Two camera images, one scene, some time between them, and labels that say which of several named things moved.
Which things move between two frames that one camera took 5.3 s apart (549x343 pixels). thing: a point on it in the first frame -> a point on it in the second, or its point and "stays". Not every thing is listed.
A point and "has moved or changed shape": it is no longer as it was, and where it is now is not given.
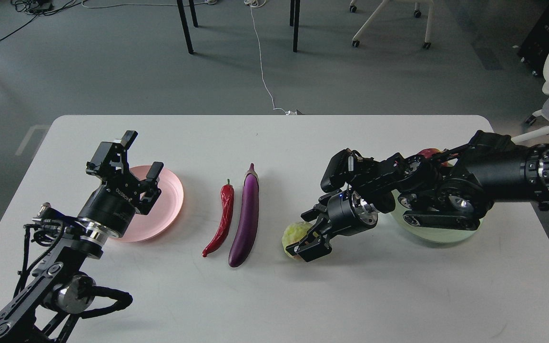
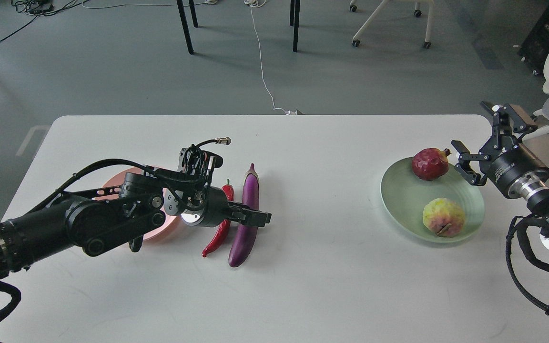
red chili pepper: [228, 198] stays
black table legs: [193, 8] stays
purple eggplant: [248, 223] stays
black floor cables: [36, 7] stays
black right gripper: [347, 214] -> [514, 170]
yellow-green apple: [294, 233] has moved or changed shape
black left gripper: [113, 204] -> [208, 206]
